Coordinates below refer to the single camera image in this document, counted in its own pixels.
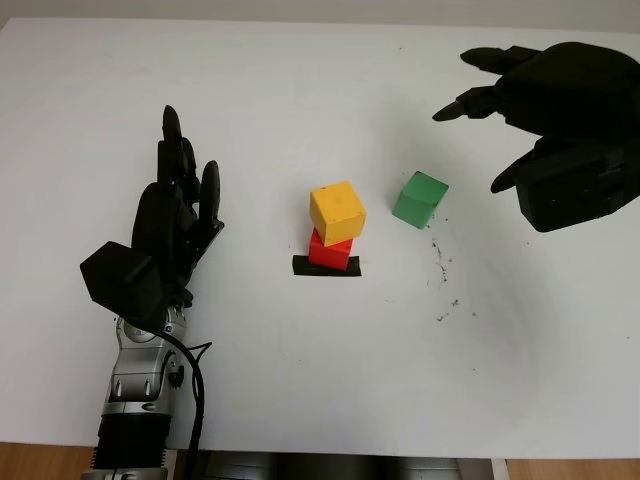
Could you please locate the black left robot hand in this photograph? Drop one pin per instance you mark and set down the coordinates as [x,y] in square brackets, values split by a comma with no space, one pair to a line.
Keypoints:
[165,220]

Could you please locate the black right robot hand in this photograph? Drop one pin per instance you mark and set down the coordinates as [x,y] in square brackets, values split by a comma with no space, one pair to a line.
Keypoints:
[575,90]

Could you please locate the red cube block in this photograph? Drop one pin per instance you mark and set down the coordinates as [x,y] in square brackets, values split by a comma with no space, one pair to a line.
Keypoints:
[330,255]

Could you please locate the yellow cube block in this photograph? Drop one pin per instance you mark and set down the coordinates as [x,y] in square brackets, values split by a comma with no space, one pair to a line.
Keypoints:
[337,210]

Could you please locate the green cube block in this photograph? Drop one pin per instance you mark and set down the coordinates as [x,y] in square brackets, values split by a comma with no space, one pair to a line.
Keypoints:
[417,202]

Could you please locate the black tape strip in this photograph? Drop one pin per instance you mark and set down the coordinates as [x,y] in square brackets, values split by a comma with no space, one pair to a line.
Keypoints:
[301,267]

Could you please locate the black robot torso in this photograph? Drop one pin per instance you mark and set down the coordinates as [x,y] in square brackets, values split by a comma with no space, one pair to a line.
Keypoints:
[325,466]

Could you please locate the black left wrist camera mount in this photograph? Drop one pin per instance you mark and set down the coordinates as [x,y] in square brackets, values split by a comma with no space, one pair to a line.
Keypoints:
[122,285]

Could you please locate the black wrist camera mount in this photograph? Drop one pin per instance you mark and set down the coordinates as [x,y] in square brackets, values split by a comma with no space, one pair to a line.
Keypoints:
[122,285]
[575,190]

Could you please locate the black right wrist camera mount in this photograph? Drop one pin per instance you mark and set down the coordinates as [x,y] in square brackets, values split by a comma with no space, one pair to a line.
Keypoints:
[575,190]

